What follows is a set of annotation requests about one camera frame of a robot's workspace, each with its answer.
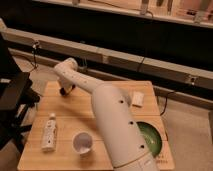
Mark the black eraser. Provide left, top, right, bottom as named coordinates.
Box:
left=59, top=85, right=76, bottom=96

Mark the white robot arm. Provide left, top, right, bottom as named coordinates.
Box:
left=54, top=58, right=160, bottom=171

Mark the white ceramic cup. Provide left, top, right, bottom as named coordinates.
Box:
left=72, top=132, right=93, bottom=155

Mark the green ceramic bowl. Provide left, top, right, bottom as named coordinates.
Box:
left=137, top=121, right=162, bottom=157

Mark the black chair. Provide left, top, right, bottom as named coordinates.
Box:
left=0, top=34, right=40, bottom=152

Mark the white tube bottle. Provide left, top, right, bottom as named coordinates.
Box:
left=41, top=113, right=57, bottom=152

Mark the black cable on wall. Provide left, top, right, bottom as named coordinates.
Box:
left=31, top=40, right=41, bottom=73

